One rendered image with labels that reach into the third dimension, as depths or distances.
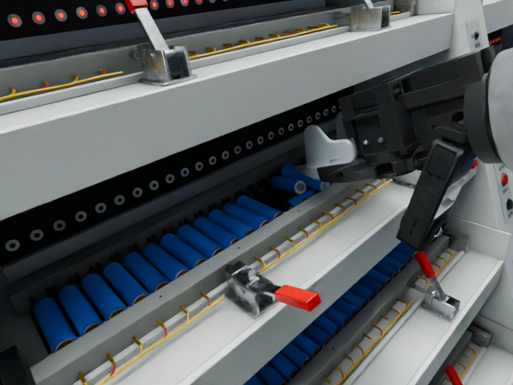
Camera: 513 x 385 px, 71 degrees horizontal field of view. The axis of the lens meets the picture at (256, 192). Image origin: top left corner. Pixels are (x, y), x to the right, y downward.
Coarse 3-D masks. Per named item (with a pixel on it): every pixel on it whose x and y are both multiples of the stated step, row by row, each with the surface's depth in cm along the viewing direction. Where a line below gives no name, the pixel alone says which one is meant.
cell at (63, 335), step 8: (40, 304) 30; (48, 304) 30; (56, 304) 31; (40, 312) 30; (48, 312) 29; (56, 312) 29; (40, 320) 29; (48, 320) 29; (56, 320) 29; (64, 320) 29; (48, 328) 28; (56, 328) 28; (64, 328) 28; (48, 336) 27; (56, 336) 27; (64, 336) 27; (72, 336) 27; (48, 344) 27; (56, 344) 26
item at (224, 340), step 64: (192, 192) 44; (384, 192) 44; (64, 256) 36; (320, 256) 35; (384, 256) 40; (0, 320) 32; (256, 320) 29; (0, 384) 25; (128, 384) 25; (192, 384) 25
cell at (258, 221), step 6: (228, 204) 42; (234, 204) 42; (222, 210) 42; (228, 210) 41; (234, 210) 41; (240, 210) 40; (246, 210) 40; (234, 216) 40; (240, 216) 40; (246, 216) 39; (252, 216) 39; (258, 216) 39; (246, 222) 39; (252, 222) 38; (258, 222) 38; (258, 228) 38
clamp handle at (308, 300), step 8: (248, 280) 29; (256, 280) 30; (256, 288) 28; (264, 288) 28; (272, 288) 27; (280, 288) 26; (288, 288) 26; (296, 288) 26; (280, 296) 26; (288, 296) 25; (296, 296) 25; (304, 296) 24; (312, 296) 24; (288, 304) 25; (296, 304) 25; (304, 304) 24; (312, 304) 24
